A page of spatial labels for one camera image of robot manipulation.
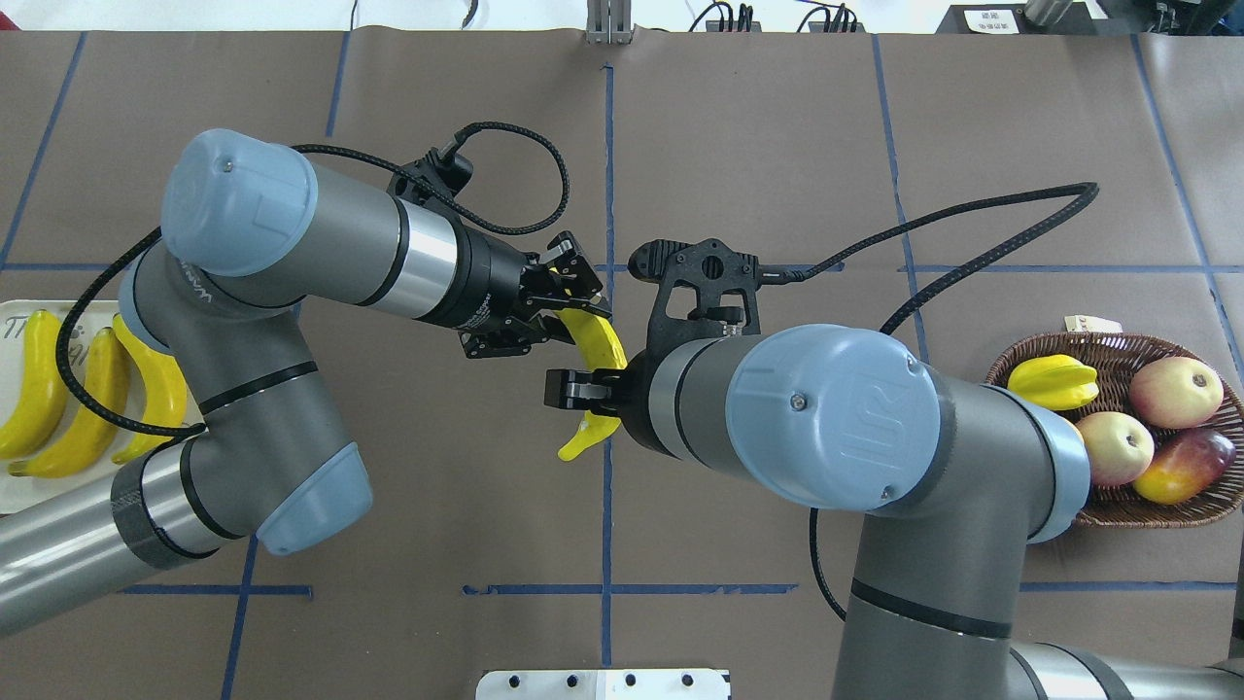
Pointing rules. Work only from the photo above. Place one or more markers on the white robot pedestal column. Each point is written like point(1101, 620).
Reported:
point(625, 683)

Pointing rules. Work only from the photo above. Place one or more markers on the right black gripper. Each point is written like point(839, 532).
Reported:
point(635, 403)

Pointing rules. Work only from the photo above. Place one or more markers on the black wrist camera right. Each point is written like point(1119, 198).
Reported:
point(704, 289)

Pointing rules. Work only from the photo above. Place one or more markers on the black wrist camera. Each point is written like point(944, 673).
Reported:
point(704, 289)
point(435, 171)

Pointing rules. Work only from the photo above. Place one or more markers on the aluminium frame post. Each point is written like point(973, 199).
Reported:
point(609, 22)

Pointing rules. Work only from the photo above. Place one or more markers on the yellow starfruit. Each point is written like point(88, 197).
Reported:
point(1059, 382)

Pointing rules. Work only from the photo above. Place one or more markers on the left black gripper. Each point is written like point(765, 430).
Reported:
point(489, 279)

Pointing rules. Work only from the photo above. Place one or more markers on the white rectangular bear tray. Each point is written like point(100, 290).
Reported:
point(18, 493)

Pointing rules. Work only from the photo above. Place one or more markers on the dark red mango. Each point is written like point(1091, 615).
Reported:
point(1185, 465)

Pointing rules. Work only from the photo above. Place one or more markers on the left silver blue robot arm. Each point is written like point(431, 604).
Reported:
point(247, 230)

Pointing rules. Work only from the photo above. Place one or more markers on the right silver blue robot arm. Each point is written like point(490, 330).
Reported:
point(954, 480)

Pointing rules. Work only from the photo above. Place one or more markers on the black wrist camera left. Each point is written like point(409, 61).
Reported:
point(435, 171)

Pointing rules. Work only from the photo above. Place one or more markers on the brown wicker basket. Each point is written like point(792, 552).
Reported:
point(1117, 357)

